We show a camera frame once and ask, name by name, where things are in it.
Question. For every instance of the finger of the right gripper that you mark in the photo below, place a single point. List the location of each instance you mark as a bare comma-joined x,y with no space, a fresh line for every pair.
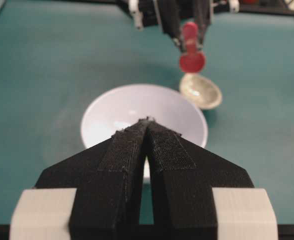
169,11
202,14

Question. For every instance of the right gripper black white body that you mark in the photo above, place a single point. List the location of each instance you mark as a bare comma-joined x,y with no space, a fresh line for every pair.
145,13

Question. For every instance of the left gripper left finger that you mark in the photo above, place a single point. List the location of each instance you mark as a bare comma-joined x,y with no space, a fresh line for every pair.
88,195

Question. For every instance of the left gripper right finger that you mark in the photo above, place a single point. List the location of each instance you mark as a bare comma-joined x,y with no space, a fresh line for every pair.
198,195

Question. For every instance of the pink plastic spoon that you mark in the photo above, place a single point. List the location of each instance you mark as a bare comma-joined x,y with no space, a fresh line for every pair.
192,60

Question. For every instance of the white round bowl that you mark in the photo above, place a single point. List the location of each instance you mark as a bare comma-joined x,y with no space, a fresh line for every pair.
123,106

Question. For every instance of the speckled ceramic spoon rest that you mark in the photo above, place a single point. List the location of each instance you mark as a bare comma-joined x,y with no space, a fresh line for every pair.
201,91

